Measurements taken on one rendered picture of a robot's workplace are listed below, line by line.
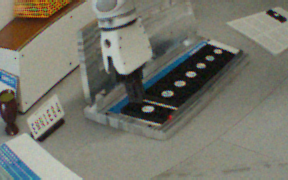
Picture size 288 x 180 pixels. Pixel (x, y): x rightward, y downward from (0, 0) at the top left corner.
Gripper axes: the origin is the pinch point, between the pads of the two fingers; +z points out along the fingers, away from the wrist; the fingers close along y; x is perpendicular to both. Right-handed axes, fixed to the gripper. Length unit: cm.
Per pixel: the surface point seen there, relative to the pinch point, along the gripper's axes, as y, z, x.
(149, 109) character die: 3.1, 5.3, 0.4
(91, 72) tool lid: -0.1, -4.0, 10.3
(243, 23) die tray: 64, 6, 6
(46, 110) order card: -11.9, 0.1, 18.4
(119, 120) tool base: -1.9, 5.6, 4.4
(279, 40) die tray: 63, 10, -11
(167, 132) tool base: -1.1, 8.3, -6.2
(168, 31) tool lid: 28.6, -1.8, 10.5
